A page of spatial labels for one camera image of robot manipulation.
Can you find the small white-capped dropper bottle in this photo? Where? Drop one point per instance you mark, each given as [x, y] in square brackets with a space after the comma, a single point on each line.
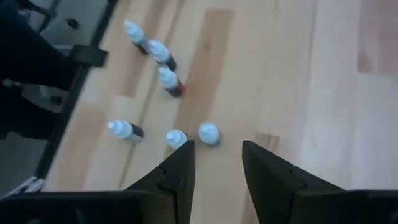
[159, 51]
[175, 138]
[134, 32]
[121, 129]
[168, 78]
[209, 133]

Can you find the black table clamp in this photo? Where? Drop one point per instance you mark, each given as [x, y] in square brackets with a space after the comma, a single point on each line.
[88, 56]

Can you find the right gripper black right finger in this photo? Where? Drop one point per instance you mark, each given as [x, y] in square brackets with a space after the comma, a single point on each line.
[269, 180]

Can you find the black round knob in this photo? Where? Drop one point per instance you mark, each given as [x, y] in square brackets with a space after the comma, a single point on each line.
[72, 23]

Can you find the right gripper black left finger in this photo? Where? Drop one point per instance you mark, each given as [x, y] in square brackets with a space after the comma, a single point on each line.
[178, 168]

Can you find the dark bulky object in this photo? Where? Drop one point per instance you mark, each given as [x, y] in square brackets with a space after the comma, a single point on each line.
[25, 62]

